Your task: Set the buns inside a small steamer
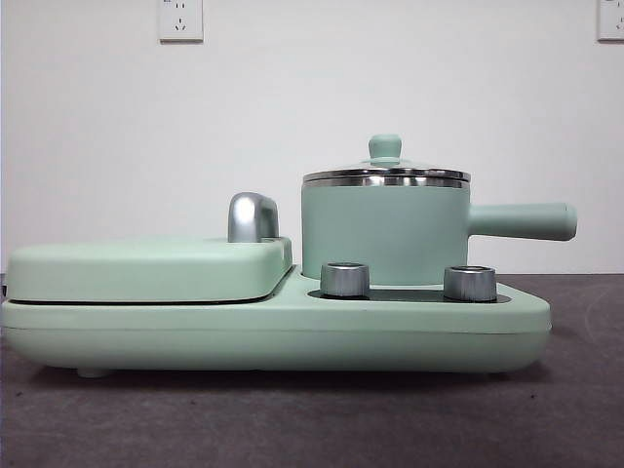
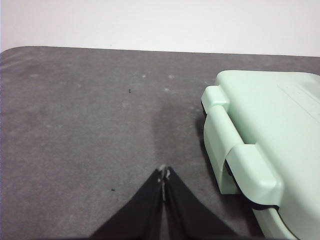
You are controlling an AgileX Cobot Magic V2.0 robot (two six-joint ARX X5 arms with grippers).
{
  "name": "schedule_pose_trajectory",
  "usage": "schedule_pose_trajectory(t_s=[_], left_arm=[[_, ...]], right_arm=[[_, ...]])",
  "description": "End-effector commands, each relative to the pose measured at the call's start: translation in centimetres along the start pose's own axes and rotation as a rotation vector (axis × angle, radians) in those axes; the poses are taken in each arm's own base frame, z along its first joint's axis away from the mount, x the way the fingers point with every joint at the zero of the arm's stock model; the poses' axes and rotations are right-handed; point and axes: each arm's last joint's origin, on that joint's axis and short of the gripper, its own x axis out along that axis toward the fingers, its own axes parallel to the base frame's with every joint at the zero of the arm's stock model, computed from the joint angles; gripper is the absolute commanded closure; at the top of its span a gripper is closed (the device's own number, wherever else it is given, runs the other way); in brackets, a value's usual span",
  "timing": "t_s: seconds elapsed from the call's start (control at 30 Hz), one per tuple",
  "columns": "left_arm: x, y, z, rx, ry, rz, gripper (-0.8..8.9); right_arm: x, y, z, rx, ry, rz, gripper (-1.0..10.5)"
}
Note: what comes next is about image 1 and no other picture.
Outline glass pot lid green knob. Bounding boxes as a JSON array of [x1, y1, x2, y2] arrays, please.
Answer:
[[300, 134, 473, 189]]

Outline chrome control knob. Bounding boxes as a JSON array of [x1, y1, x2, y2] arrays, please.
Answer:
[[443, 264, 497, 301], [320, 261, 371, 297]]

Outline green breakfast machine base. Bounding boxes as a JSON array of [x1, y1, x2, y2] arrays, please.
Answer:
[[0, 265, 552, 379]]

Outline green hinged griddle cover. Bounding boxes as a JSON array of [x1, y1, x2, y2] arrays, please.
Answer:
[[7, 236, 294, 302]]

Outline green steamer pot with handle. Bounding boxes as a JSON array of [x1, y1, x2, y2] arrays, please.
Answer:
[[299, 179, 579, 287]]

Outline chrome griddle cover handle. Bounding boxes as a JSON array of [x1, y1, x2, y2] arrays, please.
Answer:
[[227, 192, 280, 243]]

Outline white wall socket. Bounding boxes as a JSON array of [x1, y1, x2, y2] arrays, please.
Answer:
[[158, 0, 205, 43], [598, 0, 624, 42]]

